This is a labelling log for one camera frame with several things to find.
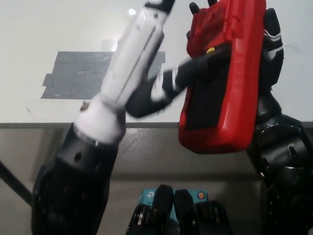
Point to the white and black left hand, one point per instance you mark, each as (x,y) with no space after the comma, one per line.
(132,63)

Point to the black right hand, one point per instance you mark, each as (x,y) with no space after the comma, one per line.
(271,61)

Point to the red and black multimeter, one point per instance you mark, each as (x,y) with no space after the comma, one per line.
(225,73)

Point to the black and teal robot body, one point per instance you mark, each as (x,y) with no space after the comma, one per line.
(181,210)

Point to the black diagonal table leg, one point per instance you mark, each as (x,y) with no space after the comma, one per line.
(14,181)

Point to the grey duct tape patch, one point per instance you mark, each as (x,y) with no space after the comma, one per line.
(78,76)

